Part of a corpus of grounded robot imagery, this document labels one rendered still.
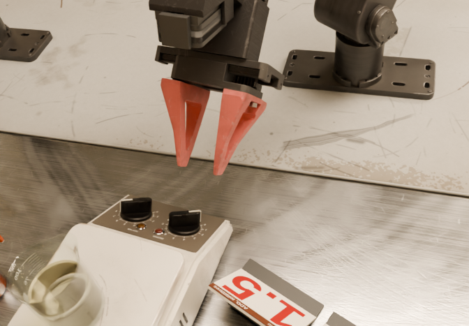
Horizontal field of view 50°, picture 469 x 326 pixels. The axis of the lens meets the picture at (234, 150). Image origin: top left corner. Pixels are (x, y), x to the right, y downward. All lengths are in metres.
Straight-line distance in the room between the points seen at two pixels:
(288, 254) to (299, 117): 0.20
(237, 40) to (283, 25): 0.41
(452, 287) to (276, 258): 0.17
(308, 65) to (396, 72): 0.12
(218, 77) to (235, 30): 0.04
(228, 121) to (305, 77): 0.30
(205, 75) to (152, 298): 0.19
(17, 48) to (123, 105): 0.24
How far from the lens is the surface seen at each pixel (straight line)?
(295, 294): 0.52
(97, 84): 0.78
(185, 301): 0.47
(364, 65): 0.67
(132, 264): 0.46
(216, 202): 0.59
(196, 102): 0.46
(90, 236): 0.49
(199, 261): 0.48
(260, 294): 0.50
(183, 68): 0.43
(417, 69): 0.73
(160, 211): 0.55
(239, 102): 0.41
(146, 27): 0.87
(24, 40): 0.92
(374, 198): 0.59
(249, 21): 0.41
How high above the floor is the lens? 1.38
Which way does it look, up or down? 49 degrees down
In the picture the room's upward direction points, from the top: 10 degrees counter-clockwise
